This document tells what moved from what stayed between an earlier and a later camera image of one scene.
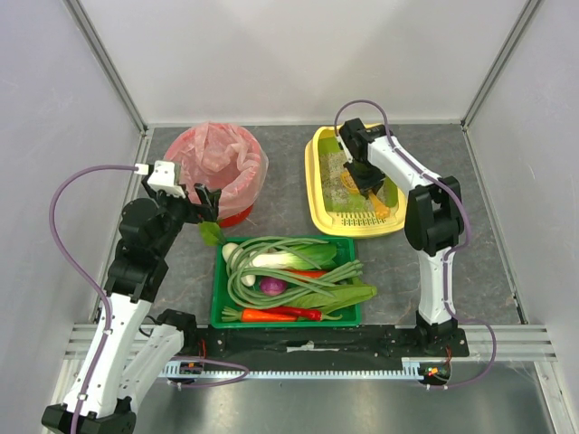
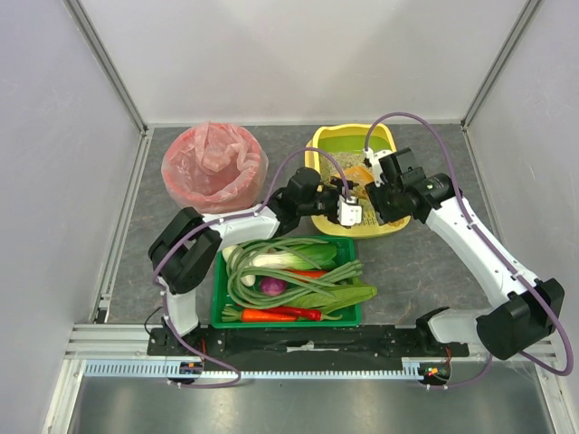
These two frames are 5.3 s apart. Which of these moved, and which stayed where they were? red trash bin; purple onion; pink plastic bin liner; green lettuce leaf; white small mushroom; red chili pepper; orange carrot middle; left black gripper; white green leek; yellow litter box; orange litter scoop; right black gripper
Moved: orange litter scoop; right black gripper; left black gripper; red trash bin
Stayed: red chili pepper; purple onion; yellow litter box; pink plastic bin liner; orange carrot middle; white green leek; white small mushroom; green lettuce leaf
